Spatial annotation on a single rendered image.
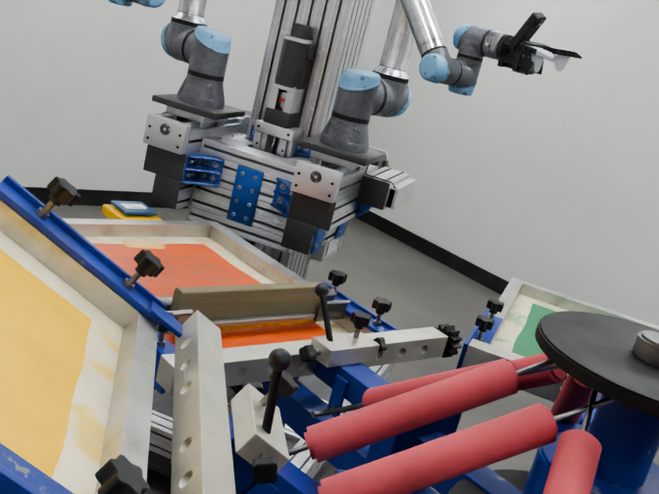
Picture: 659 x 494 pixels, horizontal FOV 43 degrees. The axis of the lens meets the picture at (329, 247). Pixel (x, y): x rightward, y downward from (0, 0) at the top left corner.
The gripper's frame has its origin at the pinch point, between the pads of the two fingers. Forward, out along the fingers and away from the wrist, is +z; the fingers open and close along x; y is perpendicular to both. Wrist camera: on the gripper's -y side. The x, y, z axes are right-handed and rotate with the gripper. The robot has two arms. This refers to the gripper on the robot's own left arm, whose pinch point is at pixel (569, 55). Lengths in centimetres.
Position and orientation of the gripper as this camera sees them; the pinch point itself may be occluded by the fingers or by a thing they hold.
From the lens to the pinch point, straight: 230.1
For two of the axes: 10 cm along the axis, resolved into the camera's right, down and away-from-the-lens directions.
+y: -1.5, 9.1, 3.8
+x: -6.9, 1.8, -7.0
